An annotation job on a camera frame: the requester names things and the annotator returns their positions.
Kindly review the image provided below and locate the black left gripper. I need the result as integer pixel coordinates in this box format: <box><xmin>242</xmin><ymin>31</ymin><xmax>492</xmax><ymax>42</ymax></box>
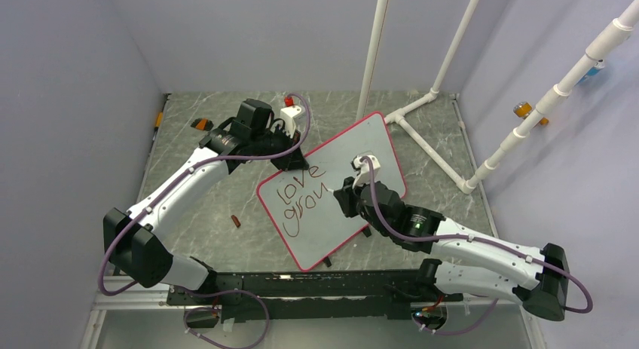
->
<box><xmin>251</xmin><ymin>124</ymin><xmax>307</xmax><ymax>171</ymax></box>

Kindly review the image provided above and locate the pink framed whiteboard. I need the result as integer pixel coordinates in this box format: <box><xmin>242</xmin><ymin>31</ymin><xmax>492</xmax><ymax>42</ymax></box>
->
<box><xmin>256</xmin><ymin>112</ymin><xmax>407</xmax><ymax>271</ymax></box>

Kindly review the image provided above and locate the brown marker cap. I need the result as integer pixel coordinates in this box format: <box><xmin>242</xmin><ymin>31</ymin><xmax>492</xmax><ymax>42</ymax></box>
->
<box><xmin>231</xmin><ymin>215</ymin><xmax>241</xmax><ymax>228</ymax></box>

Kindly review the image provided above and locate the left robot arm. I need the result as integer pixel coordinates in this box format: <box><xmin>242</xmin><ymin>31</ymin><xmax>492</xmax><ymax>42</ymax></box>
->
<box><xmin>97</xmin><ymin>93</ymin><xmax>312</xmax><ymax>304</ymax></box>

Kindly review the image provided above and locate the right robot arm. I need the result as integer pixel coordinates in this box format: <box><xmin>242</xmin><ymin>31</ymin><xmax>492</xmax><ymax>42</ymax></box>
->
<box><xmin>333</xmin><ymin>177</ymin><xmax>569</xmax><ymax>321</ymax></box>

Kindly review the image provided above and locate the orange black tool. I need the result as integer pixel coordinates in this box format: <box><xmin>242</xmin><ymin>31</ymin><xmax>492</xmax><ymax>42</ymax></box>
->
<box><xmin>191</xmin><ymin>118</ymin><xmax>214</xmax><ymax>131</ymax></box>

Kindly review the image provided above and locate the yellow black screwdriver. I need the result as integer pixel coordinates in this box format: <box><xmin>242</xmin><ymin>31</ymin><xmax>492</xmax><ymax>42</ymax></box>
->
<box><xmin>152</xmin><ymin>93</ymin><xmax>170</xmax><ymax>142</ymax></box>

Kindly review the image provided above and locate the white PVC pipe right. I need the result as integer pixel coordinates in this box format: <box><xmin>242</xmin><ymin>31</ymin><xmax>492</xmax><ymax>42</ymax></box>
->
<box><xmin>459</xmin><ymin>0</ymin><xmax>638</xmax><ymax>194</ymax></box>

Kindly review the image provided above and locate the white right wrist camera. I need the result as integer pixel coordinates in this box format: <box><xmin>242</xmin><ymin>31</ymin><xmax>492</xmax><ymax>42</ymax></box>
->
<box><xmin>352</xmin><ymin>155</ymin><xmax>381</xmax><ymax>188</ymax></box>

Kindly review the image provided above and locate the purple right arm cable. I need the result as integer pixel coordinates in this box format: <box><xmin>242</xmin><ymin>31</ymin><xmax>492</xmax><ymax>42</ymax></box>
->
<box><xmin>359</xmin><ymin>155</ymin><xmax>595</xmax><ymax>337</ymax></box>

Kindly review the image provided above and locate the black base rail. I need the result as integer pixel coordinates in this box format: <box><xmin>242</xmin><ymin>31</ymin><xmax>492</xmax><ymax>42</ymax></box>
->
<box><xmin>167</xmin><ymin>269</ymin><xmax>439</xmax><ymax>323</ymax></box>

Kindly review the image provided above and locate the white PVC pipe frame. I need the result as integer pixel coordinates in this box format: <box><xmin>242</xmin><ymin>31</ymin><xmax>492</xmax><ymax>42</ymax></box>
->
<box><xmin>356</xmin><ymin>0</ymin><xmax>480</xmax><ymax>194</ymax></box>

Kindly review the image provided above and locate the orange wall knob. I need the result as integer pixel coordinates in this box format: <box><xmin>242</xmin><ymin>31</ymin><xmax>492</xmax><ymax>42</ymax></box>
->
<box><xmin>513</xmin><ymin>102</ymin><xmax>549</xmax><ymax>126</ymax></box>

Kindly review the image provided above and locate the blue wall clip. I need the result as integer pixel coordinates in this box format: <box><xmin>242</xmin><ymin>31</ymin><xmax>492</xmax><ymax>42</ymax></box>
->
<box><xmin>578</xmin><ymin>60</ymin><xmax>605</xmax><ymax>84</ymax></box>

